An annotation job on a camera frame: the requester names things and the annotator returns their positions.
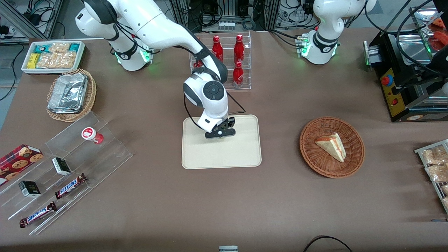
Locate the clear acrylic stepped stand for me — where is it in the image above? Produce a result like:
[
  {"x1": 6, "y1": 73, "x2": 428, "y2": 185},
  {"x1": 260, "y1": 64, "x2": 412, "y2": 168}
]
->
[{"x1": 0, "y1": 111, "x2": 133, "y2": 236}]

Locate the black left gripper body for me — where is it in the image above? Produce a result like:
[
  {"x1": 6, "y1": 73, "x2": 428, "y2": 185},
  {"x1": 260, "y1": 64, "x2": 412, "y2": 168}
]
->
[{"x1": 413, "y1": 65, "x2": 443, "y2": 88}]

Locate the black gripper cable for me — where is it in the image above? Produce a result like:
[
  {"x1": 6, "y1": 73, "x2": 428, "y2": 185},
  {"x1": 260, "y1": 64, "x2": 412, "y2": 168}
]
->
[{"x1": 184, "y1": 91, "x2": 246, "y2": 124}]

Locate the clear acrylic bottle rack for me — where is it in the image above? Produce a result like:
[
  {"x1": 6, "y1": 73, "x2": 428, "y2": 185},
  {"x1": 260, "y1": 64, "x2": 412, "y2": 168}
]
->
[{"x1": 188, "y1": 31, "x2": 252, "y2": 92}]

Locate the clear rice cracker bag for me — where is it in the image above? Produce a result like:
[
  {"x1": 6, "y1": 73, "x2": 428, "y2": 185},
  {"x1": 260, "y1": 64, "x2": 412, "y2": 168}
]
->
[
  {"x1": 49, "y1": 43, "x2": 70, "y2": 55},
  {"x1": 37, "y1": 52, "x2": 76, "y2": 69}
]

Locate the round wicker basket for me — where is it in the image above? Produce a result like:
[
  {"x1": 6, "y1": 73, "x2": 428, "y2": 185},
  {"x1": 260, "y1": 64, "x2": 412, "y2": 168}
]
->
[{"x1": 299, "y1": 116, "x2": 365, "y2": 179}]

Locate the black sealing machine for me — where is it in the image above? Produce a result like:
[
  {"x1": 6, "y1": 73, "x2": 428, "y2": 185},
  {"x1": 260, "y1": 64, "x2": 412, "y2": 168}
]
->
[{"x1": 363, "y1": 5, "x2": 448, "y2": 123}]

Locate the red gum bottle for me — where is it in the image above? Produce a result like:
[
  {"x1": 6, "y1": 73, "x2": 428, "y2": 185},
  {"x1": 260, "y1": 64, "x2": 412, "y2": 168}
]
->
[{"x1": 81, "y1": 127, "x2": 104, "y2": 145}]

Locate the clear snack bag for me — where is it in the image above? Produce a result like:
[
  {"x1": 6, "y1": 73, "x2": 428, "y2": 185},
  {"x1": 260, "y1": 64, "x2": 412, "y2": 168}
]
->
[
  {"x1": 421, "y1": 145, "x2": 448, "y2": 165},
  {"x1": 425, "y1": 164, "x2": 448, "y2": 183}
]

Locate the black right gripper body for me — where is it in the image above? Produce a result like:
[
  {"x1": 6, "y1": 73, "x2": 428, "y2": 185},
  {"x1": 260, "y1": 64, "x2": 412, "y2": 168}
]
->
[{"x1": 218, "y1": 117, "x2": 236, "y2": 130}]

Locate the red plaid cookie box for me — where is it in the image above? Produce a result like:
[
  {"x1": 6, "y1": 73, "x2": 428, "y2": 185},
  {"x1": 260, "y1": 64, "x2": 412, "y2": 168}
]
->
[{"x1": 0, "y1": 144, "x2": 44, "y2": 187}]

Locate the stack of foil trays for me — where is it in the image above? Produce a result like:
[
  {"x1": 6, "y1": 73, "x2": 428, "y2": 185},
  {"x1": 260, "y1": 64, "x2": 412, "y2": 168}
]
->
[{"x1": 47, "y1": 73, "x2": 88, "y2": 114}]

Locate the small black box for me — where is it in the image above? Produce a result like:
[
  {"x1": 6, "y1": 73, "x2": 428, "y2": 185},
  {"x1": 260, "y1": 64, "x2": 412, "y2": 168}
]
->
[
  {"x1": 18, "y1": 180, "x2": 41, "y2": 198},
  {"x1": 52, "y1": 157, "x2": 72, "y2": 176}
]

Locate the wicker basket with foil trays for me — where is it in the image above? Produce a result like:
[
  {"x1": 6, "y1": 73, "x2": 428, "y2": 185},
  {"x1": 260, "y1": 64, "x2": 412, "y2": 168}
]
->
[{"x1": 47, "y1": 69, "x2": 97, "y2": 123}]

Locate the beige serving tray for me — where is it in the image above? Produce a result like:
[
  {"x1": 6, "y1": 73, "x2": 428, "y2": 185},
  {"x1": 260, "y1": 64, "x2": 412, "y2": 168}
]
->
[{"x1": 181, "y1": 114, "x2": 262, "y2": 170}]

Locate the red snack packet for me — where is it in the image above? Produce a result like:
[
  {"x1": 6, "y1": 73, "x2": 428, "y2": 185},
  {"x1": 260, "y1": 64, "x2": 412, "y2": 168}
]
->
[{"x1": 430, "y1": 31, "x2": 448, "y2": 50}]

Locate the metal wire tray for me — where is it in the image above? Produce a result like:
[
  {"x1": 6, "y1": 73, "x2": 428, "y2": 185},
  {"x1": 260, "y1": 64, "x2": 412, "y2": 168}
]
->
[{"x1": 415, "y1": 139, "x2": 448, "y2": 214}]

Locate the Snickers bar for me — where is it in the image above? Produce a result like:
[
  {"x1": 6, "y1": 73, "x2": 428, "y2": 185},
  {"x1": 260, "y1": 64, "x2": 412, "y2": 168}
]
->
[
  {"x1": 54, "y1": 173, "x2": 88, "y2": 200},
  {"x1": 19, "y1": 202, "x2": 57, "y2": 229}
]

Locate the white snack bin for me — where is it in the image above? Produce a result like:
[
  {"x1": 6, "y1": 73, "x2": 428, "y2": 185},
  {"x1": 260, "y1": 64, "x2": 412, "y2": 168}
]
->
[{"x1": 21, "y1": 41, "x2": 86, "y2": 75}]

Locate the wrapped triangle sandwich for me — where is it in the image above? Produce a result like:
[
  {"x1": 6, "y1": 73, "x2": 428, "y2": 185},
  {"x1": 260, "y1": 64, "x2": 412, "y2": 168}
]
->
[{"x1": 314, "y1": 132, "x2": 347, "y2": 163}]

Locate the black looped cable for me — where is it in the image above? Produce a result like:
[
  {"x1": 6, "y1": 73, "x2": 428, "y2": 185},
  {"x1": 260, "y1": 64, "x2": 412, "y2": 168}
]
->
[{"x1": 303, "y1": 236, "x2": 354, "y2": 252}]

